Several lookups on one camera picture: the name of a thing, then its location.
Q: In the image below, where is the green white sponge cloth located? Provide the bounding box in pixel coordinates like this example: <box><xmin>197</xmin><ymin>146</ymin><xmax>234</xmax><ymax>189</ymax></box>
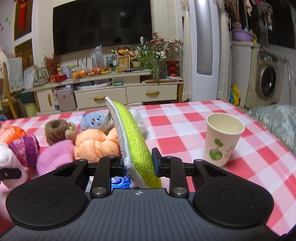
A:
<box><xmin>105</xmin><ymin>97</ymin><xmax>162</xmax><ymax>189</ymax></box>

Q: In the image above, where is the purple knitted yarn ball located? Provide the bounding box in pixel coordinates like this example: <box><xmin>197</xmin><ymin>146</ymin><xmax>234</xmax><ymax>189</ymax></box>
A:
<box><xmin>8</xmin><ymin>135</ymin><xmax>40</xmax><ymax>168</ymax></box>

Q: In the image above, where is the blue round tin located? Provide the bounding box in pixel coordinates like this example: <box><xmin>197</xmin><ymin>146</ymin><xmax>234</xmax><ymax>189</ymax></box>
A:
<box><xmin>111</xmin><ymin>176</ymin><xmax>131</xmax><ymax>189</ymax></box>

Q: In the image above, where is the orange plush knot toy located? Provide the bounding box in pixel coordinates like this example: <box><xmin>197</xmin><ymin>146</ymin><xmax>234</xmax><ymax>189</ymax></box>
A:
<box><xmin>74</xmin><ymin>128</ymin><xmax>120</xmax><ymax>163</ymax></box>

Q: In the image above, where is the pink checkered tablecloth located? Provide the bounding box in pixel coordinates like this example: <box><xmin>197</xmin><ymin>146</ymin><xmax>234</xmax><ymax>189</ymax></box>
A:
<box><xmin>0</xmin><ymin>99</ymin><xmax>296</xmax><ymax>237</ymax></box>

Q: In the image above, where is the blue grey plush toy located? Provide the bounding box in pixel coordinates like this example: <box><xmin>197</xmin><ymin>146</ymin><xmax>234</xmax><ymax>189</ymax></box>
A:
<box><xmin>80</xmin><ymin>111</ymin><xmax>109</xmax><ymax>132</ymax></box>

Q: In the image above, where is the pink plush pillow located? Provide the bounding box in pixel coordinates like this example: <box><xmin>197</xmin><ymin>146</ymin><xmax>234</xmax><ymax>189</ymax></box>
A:
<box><xmin>36</xmin><ymin>140</ymin><xmax>74</xmax><ymax>176</ymax></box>

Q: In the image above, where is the paper cup with green print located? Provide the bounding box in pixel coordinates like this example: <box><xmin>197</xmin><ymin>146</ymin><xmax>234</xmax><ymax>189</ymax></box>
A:
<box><xmin>203</xmin><ymin>113</ymin><xmax>245</xmax><ymax>167</ymax></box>

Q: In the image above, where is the cream TV cabinet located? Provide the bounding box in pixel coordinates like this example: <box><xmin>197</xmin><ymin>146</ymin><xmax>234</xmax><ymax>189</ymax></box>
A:
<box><xmin>30</xmin><ymin>69</ymin><xmax>184</xmax><ymax>114</ymax></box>

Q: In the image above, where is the pink storage box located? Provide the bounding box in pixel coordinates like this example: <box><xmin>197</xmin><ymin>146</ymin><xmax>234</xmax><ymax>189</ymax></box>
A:
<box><xmin>56</xmin><ymin>89</ymin><xmax>77</xmax><ymax>111</ymax></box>

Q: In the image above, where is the red vase stand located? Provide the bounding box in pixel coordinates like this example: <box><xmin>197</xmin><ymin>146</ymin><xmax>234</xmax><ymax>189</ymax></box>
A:
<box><xmin>166</xmin><ymin>60</ymin><xmax>180</xmax><ymax>77</ymax></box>

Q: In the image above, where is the banana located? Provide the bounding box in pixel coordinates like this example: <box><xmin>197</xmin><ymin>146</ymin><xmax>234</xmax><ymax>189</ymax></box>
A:
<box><xmin>101</xmin><ymin>69</ymin><xmax>111</xmax><ymax>75</ymax></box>

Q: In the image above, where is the yellow toy on floor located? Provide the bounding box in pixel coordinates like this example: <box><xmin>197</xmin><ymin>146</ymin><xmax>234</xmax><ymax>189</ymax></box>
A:
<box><xmin>229</xmin><ymin>84</ymin><xmax>241</xmax><ymax>106</ymax></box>

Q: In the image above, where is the potted green plant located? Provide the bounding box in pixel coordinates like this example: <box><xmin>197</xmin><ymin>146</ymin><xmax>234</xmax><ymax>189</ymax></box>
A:
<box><xmin>130</xmin><ymin>45</ymin><xmax>167</xmax><ymax>82</ymax></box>

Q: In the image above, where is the bag of oranges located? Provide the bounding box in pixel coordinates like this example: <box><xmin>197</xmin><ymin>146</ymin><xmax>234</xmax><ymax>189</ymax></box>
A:
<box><xmin>71</xmin><ymin>67</ymin><xmax>89</xmax><ymax>79</ymax></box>

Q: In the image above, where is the green patterned waste bin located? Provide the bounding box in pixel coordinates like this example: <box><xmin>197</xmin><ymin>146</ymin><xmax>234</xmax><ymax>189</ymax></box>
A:
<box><xmin>24</xmin><ymin>102</ymin><xmax>38</xmax><ymax>118</ymax></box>

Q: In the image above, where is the framed picture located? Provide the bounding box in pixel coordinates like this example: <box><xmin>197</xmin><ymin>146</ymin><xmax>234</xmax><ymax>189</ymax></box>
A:
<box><xmin>117</xmin><ymin>55</ymin><xmax>130</xmax><ymax>71</ymax></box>

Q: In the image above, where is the white plush toy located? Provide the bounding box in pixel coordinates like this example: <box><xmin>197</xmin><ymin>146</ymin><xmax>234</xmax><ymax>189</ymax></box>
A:
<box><xmin>1</xmin><ymin>144</ymin><xmax>28</xmax><ymax>190</ymax></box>

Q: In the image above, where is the clear plastic bag of fruit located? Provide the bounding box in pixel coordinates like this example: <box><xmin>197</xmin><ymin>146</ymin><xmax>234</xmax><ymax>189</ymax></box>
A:
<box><xmin>88</xmin><ymin>45</ymin><xmax>106</xmax><ymax>76</ymax></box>

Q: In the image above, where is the red snack box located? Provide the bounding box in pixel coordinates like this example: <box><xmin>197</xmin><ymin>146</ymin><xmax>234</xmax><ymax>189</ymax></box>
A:
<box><xmin>48</xmin><ymin>74</ymin><xmax>67</xmax><ymax>83</ymax></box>

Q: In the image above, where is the green glass bottle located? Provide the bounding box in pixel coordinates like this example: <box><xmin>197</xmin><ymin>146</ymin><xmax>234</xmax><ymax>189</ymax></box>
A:
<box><xmin>112</xmin><ymin>52</ymin><xmax>117</xmax><ymax>71</ymax></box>

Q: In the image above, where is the orange tissue pack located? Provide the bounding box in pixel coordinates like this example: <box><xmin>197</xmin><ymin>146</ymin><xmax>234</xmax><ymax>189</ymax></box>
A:
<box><xmin>0</xmin><ymin>126</ymin><xmax>26</xmax><ymax>145</ymax></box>

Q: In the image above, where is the pink flower bouquet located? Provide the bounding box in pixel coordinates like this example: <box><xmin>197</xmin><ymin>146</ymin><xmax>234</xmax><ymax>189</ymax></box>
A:
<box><xmin>140</xmin><ymin>32</ymin><xmax>184</xmax><ymax>60</ymax></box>

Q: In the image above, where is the red berry decoration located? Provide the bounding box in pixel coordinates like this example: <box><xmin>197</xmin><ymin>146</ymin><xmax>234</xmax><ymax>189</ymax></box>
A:
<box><xmin>43</xmin><ymin>54</ymin><xmax>58</xmax><ymax>76</ymax></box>

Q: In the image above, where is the wooden dining chair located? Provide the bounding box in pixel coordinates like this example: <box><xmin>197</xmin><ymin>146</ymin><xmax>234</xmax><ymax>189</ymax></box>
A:
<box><xmin>1</xmin><ymin>63</ymin><xmax>18</xmax><ymax>120</ymax></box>

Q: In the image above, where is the front loading washing machine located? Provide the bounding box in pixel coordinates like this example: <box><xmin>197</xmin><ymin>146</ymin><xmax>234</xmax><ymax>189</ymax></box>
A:
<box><xmin>244</xmin><ymin>48</ymin><xmax>285</xmax><ymax>109</ymax></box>

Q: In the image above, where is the black flat screen television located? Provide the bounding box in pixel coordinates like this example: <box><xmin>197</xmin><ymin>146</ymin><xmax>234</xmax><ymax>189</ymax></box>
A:
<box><xmin>53</xmin><ymin>0</ymin><xmax>152</xmax><ymax>55</ymax></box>

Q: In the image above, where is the purple plastic basin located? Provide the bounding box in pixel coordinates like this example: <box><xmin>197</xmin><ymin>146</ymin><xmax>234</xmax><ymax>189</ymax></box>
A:
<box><xmin>232</xmin><ymin>29</ymin><xmax>254</xmax><ymax>42</ymax></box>

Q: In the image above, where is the white standing air conditioner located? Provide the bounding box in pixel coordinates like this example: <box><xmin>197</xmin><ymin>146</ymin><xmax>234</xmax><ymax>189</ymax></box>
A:
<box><xmin>183</xmin><ymin>1</ymin><xmax>231</xmax><ymax>101</ymax></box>

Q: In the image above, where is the brown knitted ring toy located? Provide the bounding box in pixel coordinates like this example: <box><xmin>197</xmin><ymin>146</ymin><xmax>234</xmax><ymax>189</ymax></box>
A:
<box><xmin>45</xmin><ymin>119</ymin><xmax>78</xmax><ymax>146</ymax></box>

